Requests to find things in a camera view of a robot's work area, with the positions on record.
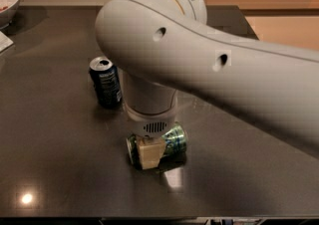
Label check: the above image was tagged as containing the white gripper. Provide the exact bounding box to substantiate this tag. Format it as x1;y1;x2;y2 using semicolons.
126;101;177;169

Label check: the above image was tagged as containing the green soda can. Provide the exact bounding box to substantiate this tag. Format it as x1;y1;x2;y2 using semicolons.
126;122;187;168

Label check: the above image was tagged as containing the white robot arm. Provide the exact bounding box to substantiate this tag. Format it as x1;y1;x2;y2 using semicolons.
95;0;319;169

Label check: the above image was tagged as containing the blue soda can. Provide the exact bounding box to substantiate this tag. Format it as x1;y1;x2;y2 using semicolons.
89;56;122;109

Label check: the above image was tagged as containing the white paper sheet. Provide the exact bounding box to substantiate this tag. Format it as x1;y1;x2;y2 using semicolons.
0;31;14;53

